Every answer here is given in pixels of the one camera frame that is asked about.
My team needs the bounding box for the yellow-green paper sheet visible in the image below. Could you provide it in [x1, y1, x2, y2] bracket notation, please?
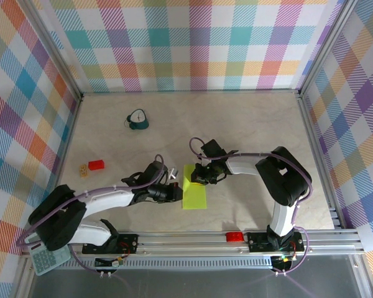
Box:
[180, 163, 208, 211]

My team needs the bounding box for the red toy brick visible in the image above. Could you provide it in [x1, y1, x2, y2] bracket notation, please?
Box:
[87, 159, 107, 171]

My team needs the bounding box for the teal alarm clock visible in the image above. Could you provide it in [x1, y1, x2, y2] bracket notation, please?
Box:
[125, 107, 149, 131]

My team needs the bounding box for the light blue calculator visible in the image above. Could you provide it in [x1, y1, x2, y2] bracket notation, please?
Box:
[24, 233, 71, 276]

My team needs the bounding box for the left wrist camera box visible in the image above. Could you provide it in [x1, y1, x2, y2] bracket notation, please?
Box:
[121, 161, 178, 189]

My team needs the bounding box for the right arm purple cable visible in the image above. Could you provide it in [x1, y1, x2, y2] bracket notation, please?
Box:
[188, 137, 313, 276]

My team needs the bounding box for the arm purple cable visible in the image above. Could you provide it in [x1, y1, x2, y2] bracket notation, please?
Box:
[188, 137, 313, 276]
[17, 154, 168, 276]

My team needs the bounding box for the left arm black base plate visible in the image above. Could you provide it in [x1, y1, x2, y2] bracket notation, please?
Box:
[81, 233, 140, 255]

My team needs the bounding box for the wide aluminium mounting rail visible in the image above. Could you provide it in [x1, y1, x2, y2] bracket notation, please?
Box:
[21, 228, 366, 258]

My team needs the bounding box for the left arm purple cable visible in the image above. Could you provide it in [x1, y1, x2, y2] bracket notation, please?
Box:
[17, 154, 168, 276]

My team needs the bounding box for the grey slotted cable duct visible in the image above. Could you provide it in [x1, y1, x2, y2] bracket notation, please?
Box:
[60, 259, 276, 268]

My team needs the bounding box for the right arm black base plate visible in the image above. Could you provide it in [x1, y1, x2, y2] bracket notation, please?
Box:
[247, 232, 305, 253]

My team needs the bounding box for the thin aluminium rear rail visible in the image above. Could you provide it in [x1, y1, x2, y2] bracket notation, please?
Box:
[80, 89, 301, 95]

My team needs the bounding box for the aluminium side rail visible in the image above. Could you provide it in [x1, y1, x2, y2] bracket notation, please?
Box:
[297, 93, 344, 230]
[14, 94, 83, 298]

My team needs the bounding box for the aluminium upright post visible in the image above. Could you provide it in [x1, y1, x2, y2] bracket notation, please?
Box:
[297, 0, 357, 99]
[24, 0, 83, 100]

